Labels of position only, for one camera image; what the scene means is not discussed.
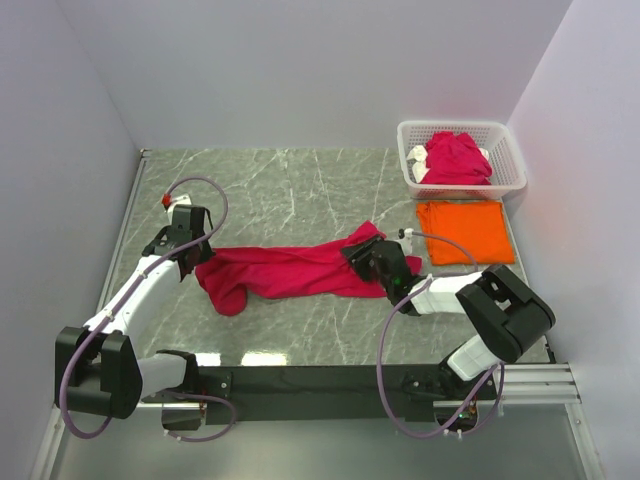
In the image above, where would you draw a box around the white cloth in basket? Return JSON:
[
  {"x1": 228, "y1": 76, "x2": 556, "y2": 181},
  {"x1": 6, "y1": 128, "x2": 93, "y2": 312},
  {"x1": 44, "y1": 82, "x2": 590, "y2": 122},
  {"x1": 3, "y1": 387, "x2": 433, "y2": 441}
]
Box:
[{"x1": 407, "y1": 145, "x2": 430, "y2": 184}]

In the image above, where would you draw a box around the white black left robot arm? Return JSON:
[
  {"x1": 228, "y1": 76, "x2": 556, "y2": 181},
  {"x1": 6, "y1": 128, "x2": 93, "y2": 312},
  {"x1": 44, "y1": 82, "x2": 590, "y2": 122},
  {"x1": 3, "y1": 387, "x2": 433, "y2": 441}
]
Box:
[{"x1": 55, "y1": 203, "x2": 214, "y2": 419}]

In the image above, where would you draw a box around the aluminium front frame rail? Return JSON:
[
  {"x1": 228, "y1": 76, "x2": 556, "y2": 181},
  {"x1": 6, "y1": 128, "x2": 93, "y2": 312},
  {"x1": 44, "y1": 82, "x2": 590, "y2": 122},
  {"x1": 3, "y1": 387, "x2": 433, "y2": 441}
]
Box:
[{"x1": 434, "y1": 363, "x2": 584, "y2": 406}]

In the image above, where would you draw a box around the crumpled pink shirt in basket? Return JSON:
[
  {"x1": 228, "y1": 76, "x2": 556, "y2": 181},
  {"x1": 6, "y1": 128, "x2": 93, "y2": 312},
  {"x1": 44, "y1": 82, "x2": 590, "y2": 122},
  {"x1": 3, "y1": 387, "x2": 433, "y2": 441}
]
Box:
[{"x1": 420, "y1": 131, "x2": 493, "y2": 186}]

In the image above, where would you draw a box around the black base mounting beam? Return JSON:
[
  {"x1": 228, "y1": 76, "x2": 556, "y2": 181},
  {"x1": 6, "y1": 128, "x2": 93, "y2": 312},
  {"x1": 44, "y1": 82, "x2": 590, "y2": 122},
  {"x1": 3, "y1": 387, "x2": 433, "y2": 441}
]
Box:
[{"x1": 139, "y1": 364, "x2": 501, "y2": 432}]

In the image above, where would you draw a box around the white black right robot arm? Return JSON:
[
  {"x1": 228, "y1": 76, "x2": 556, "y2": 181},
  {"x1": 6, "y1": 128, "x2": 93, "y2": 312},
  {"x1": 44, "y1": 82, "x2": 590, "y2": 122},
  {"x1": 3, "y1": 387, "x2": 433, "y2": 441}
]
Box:
[{"x1": 341, "y1": 235, "x2": 556, "y2": 400}]

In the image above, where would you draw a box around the white plastic laundry basket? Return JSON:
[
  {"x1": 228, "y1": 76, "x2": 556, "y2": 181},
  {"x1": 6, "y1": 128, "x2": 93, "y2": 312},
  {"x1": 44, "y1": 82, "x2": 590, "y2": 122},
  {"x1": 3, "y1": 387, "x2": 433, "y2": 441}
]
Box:
[{"x1": 396, "y1": 120, "x2": 527, "y2": 201}]

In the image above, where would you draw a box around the folded orange t shirt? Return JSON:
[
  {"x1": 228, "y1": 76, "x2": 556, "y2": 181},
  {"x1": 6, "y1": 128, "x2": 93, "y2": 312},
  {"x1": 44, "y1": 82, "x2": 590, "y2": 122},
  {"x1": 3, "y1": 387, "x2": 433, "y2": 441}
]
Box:
[{"x1": 416, "y1": 201, "x2": 516, "y2": 264}]

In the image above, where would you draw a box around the pink t shirt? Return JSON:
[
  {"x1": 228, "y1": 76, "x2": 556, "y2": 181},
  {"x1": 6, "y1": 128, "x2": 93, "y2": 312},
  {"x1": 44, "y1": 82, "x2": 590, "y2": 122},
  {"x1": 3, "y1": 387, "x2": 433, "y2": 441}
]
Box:
[{"x1": 194, "y1": 220, "x2": 424, "y2": 317}]

